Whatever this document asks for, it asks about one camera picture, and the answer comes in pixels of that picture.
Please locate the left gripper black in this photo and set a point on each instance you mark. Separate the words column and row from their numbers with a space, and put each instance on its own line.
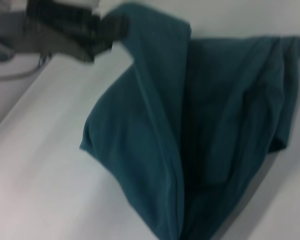
column 62, row 30

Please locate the teal t-shirt with FREE print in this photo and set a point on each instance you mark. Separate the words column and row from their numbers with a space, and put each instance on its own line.
column 190, row 125

